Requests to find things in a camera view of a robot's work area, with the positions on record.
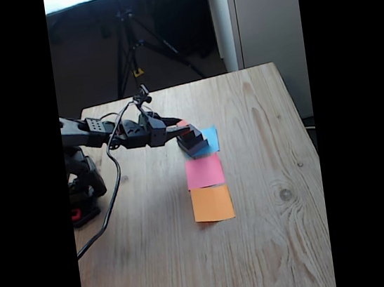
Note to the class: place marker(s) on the small black cube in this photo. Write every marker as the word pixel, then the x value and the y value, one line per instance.
pixel 192 131

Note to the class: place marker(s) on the red base clamp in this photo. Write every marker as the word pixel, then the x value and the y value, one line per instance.
pixel 75 214

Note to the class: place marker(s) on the orange paper sheet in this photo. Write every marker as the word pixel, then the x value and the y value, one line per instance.
pixel 212 204

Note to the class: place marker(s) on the large black block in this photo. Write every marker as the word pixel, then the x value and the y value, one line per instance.
pixel 199 146

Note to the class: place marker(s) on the yellow tripod tag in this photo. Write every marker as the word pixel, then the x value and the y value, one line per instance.
pixel 138 72

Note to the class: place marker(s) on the pink paper sheet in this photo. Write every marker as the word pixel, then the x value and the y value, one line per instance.
pixel 204 172

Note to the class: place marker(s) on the blue paper sheet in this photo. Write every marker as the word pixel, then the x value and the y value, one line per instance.
pixel 212 137

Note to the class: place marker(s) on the medium black block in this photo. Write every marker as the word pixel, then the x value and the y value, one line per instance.
pixel 197 138

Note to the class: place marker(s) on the black tripod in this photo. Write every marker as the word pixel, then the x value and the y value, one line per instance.
pixel 168 47

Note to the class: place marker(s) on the bare circuit board camera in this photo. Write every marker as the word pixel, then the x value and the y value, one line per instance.
pixel 142 94

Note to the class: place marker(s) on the white cabinet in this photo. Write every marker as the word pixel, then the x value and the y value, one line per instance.
pixel 267 16

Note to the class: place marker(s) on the small red cube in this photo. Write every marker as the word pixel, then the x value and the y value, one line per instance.
pixel 182 123

